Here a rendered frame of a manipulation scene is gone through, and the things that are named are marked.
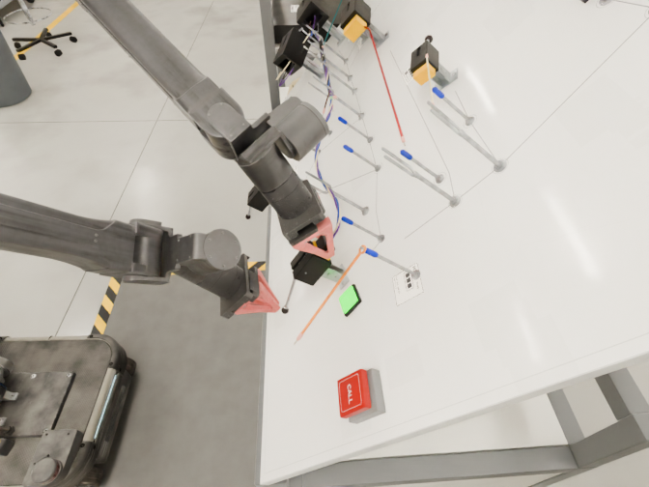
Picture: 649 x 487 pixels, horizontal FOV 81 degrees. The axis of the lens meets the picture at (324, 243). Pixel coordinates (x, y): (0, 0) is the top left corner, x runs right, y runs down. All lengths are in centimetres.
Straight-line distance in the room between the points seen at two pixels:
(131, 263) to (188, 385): 132
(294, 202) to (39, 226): 29
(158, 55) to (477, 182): 47
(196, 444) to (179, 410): 16
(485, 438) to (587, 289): 53
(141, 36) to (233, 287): 38
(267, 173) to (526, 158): 32
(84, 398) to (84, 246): 122
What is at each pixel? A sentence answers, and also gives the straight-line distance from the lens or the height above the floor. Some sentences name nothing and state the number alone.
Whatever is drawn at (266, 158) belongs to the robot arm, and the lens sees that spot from 50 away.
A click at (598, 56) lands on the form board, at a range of 58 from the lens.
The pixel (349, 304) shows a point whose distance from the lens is 62.
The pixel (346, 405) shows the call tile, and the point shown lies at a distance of 54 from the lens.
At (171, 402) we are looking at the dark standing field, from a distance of 182.
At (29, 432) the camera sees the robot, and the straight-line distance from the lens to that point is 171.
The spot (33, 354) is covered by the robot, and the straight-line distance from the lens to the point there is 188.
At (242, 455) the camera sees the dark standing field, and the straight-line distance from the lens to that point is 168.
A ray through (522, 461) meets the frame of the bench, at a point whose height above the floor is 80.
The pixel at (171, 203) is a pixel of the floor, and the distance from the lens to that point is 254.
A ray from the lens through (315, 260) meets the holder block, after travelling 61.
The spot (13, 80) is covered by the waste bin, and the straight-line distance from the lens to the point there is 411.
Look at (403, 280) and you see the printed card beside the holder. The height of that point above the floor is 117.
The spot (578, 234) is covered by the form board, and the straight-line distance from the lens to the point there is 46.
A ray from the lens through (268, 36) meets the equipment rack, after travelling 144.
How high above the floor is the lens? 162
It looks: 49 degrees down
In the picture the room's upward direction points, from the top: straight up
